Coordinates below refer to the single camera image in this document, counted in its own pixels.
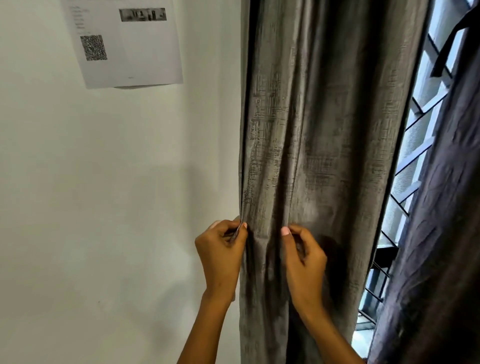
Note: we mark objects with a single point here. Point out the person's right hand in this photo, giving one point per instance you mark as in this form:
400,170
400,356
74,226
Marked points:
307,277

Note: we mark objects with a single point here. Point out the person's left hand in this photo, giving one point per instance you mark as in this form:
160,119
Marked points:
221,262

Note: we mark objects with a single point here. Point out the dark brown curtain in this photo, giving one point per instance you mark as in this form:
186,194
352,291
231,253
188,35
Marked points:
442,225

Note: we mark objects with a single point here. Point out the grey textured curtain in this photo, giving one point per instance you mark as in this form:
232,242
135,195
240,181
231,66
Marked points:
330,131

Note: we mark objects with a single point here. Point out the black metal window grille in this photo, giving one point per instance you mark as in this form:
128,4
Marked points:
414,154

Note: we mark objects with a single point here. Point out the white printed paper notice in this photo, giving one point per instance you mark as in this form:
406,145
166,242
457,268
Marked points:
142,52

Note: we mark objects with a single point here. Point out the dark brown curtain tie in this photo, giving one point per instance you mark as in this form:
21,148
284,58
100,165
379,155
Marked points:
444,48

